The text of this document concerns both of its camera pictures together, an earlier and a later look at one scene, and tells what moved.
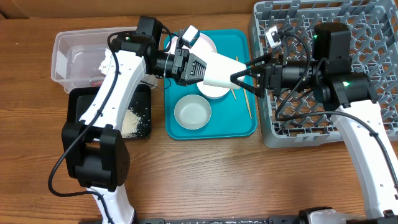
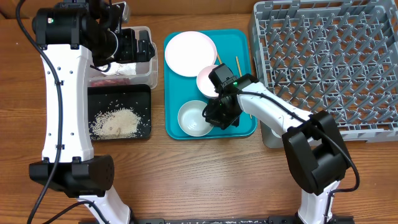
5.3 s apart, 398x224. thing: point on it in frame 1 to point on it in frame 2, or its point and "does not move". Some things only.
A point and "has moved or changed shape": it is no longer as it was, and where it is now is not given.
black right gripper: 269,79 to 211,119
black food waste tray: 140,102 does not move
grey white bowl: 193,112 has moved or changed shape
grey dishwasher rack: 292,117 does not move
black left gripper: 183,66 to 130,55
